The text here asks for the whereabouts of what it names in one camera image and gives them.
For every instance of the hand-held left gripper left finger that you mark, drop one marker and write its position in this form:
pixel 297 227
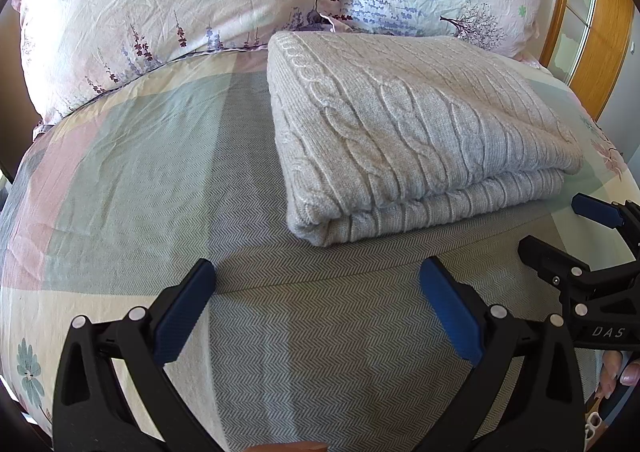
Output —
pixel 184 314

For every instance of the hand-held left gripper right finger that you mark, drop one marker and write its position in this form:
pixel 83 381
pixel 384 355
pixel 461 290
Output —
pixel 450 314

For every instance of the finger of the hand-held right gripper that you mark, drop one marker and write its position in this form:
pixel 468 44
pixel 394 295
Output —
pixel 550 257
pixel 595 209

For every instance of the person's right hand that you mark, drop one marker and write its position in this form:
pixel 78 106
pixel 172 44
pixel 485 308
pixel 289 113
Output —
pixel 614 373

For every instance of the pink floral pillow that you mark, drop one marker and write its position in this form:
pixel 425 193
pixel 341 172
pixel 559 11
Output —
pixel 150 7

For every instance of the wooden glass door cabinet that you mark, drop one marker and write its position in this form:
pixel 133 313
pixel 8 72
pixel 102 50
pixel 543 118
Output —
pixel 602 32

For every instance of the wooden headboard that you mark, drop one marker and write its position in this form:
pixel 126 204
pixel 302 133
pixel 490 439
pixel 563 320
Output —
pixel 559 7

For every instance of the small white object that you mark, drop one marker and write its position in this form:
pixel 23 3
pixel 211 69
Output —
pixel 594 424

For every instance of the pastel patchwork bed sheet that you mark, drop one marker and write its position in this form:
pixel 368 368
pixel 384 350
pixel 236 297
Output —
pixel 150 182

